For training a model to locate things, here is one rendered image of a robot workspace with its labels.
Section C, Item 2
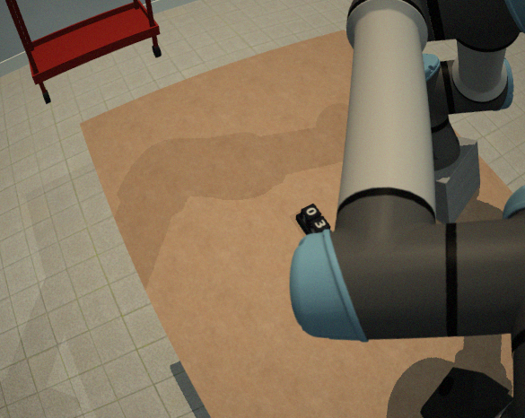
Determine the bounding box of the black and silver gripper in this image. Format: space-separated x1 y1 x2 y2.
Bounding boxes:
420 367 513 418

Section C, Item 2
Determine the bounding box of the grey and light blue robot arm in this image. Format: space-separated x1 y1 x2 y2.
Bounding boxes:
289 0 525 418

